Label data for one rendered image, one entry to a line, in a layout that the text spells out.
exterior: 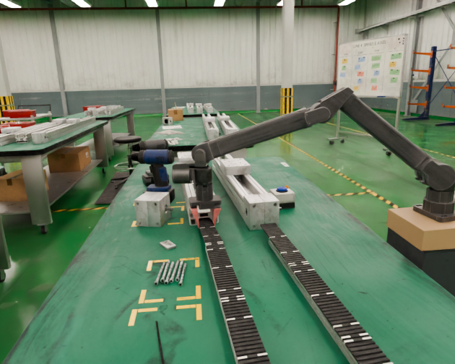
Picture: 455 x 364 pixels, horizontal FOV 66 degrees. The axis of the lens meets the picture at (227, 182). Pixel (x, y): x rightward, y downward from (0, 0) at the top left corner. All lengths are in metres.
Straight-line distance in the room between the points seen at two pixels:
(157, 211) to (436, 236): 0.85
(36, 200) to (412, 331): 3.11
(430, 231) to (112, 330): 0.85
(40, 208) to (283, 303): 2.89
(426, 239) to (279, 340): 0.57
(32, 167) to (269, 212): 2.55
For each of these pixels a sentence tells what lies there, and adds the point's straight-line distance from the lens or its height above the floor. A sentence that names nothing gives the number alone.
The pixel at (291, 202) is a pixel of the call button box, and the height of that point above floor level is 0.80.
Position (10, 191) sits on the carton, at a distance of 3.94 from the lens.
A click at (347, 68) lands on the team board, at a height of 1.47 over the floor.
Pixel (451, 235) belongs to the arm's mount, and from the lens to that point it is 1.18.
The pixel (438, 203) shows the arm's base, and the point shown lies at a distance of 1.21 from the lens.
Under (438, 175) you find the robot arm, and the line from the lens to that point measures 1.17.
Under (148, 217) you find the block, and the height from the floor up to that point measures 0.82.
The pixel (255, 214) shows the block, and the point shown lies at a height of 0.84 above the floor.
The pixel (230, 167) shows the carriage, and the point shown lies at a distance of 1.52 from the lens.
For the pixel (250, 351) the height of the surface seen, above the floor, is 0.81.
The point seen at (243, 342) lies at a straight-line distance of 0.67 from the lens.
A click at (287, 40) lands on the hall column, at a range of 11.45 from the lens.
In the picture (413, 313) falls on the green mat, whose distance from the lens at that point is 0.87.
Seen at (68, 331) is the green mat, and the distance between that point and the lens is 0.83.
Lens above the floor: 1.24
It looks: 15 degrees down
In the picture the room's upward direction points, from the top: 2 degrees counter-clockwise
